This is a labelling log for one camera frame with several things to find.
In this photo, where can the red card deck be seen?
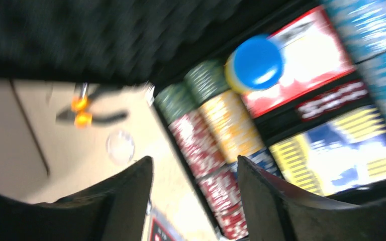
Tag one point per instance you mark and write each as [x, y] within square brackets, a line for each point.
[313, 56]

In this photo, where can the blue round button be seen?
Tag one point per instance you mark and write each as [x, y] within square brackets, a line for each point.
[256, 64]

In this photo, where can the yellow blue card deck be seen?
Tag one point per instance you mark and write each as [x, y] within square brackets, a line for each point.
[346, 152]

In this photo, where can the orange black pliers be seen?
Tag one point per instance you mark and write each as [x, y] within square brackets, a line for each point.
[78, 112]

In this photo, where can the light blue chip row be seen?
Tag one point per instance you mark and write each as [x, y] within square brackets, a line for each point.
[361, 26]

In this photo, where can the black poker case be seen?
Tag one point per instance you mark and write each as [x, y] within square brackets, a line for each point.
[144, 47]

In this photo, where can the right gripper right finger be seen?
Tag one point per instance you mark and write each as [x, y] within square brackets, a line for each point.
[278, 210]

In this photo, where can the red green chip row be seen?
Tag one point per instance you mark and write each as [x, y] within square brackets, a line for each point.
[206, 162]

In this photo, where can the yellow green chip row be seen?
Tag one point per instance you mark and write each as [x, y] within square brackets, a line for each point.
[227, 116]

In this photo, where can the red dice in case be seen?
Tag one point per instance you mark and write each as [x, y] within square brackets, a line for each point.
[332, 99]

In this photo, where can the clear round disc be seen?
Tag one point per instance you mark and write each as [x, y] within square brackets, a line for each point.
[120, 147]

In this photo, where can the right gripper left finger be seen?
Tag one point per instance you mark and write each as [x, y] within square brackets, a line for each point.
[113, 209]

